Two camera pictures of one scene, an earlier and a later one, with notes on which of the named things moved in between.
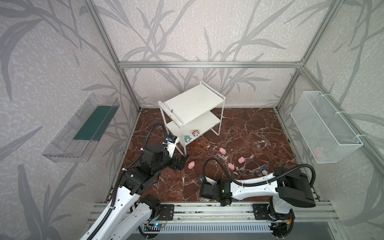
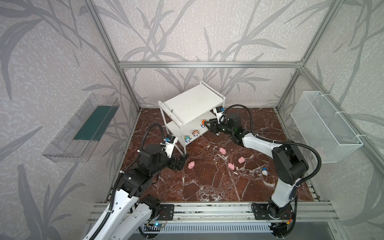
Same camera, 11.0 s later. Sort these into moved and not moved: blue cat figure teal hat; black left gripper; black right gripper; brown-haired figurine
Moved: black right gripper
Not moved: blue cat figure teal hat; black left gripper; brown-haired figurine
